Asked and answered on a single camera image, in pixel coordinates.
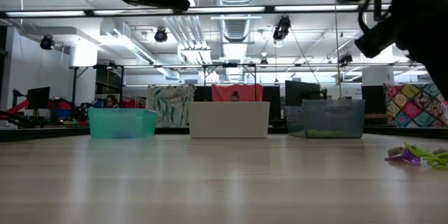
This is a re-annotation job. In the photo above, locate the green translucent plastic bin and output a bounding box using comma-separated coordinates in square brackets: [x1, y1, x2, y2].
[87, 107, 158, 139]

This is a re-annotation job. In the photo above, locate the silver ventilation duct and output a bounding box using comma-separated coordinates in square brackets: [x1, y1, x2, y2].
[212, 0, 263, 43]

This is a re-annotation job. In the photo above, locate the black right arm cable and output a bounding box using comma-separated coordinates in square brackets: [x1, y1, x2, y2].
[357, 0, 386, 34]

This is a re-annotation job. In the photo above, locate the black metal rack frame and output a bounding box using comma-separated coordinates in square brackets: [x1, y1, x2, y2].
[71, 62, 430, 113]

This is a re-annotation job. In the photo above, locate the colourful patchwork quilt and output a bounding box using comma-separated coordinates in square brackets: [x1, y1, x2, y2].
[384, 83, 448, 130]

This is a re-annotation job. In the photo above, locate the grey translucent plastic bin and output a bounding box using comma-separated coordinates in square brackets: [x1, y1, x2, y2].
[284, 99, 366, 139]

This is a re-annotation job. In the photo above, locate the thin vertical pole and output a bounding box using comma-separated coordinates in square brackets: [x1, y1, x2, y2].
[331, 0, 342, 99]

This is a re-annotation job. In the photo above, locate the black computer monitor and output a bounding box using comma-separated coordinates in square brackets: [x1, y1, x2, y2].
[284, 80, 322, 108]
[25, 86, 52, 111]

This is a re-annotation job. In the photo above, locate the white column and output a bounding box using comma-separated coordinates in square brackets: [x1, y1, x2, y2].
[361, 65, 396, 87]

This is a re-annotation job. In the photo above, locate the leaf print cloth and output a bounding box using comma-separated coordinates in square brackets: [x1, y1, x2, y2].
[146, 84, 196, 129]

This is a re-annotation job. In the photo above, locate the black partition panel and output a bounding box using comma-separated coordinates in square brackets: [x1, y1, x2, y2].
[360, 85, 386, 116]

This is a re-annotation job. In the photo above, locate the red machine part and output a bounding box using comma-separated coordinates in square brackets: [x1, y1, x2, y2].
[0, 99, 31, 120]

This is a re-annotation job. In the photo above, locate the red and blue bag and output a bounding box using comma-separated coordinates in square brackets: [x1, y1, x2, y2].
[48, 97, 81, 122]

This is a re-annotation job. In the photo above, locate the white plastic bin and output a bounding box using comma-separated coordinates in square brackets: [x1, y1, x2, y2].
[188, 101, 271, 139]

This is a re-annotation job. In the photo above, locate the black hanging spotlight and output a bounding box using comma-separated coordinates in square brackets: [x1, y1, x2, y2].
[337, 52, 354, 67]
[153, 27, 169, 44]
[272, 14, 293, 42]
[38, 34, 56, 51]

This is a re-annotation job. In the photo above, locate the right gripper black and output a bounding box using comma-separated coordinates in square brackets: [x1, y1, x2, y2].
[354, 0, 448, 101]

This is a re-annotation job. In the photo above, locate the black aluminium table frame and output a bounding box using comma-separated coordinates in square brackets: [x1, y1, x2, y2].
[0, 125, 448, 143]

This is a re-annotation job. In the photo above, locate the black beam with light strips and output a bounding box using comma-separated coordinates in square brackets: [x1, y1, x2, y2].
[0, 3, 393, 19]

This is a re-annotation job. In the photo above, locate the red cloth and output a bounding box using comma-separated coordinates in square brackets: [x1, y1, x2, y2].
[211, 84, 264, 103]

